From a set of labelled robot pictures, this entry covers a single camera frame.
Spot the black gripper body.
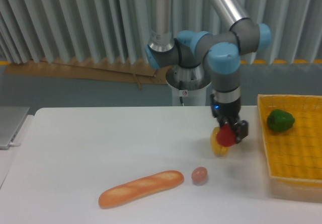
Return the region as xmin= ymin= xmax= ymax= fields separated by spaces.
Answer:
xmin=210 ymin=97 xmax=241 ymax=127

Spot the red bell pepper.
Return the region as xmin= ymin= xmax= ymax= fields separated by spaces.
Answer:
xmin=216 ymin=124 xmax=236 ymax=147

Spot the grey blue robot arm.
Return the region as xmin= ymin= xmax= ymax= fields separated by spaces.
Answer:
xmin=145 ymin=0 xmax=272 ymax=146

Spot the yellow bell pepper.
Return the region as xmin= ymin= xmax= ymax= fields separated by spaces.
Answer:
xmin=210 ymin=127 xmax=229 ymax=157

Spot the green bell pepper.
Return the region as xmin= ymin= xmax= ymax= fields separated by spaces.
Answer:
xmin=266 ymin=109 xmax=295 ymax=132

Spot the brown egg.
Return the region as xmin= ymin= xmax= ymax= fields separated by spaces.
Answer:
xmin=191 ymin=167 xmax=208 ymax=185

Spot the yellow woven basket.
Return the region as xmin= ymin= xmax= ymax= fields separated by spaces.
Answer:
xmin=257 ymin=95 xmax=321 ymax=187

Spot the baguette bread loaf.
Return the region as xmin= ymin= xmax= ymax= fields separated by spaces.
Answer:
xmin=98 ymin=170 xmax=184 ymax=208

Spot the brown cardboard sheet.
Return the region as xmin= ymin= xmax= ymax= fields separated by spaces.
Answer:
xmin=1 ymin=57 xmax=170 ymax=89

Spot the grey pleated curtain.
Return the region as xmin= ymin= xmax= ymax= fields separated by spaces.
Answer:
xmin=1 ymin=0 xmax=321 ymax=63

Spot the silver laptop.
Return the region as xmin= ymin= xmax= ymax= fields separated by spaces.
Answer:
xmin=1 ymin=106 xmax=29 ymax=150

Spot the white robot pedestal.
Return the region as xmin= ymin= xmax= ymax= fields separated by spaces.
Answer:
xmin=166 ymin=65 xmax=211 ymax=106

